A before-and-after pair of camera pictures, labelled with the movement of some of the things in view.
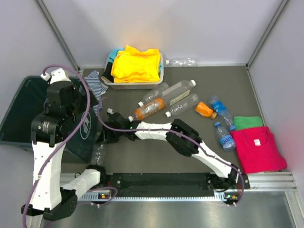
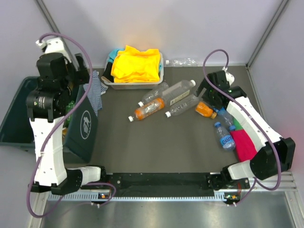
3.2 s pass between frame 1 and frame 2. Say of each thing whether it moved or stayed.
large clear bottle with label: stayed
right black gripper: moved
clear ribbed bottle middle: stayed
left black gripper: moved
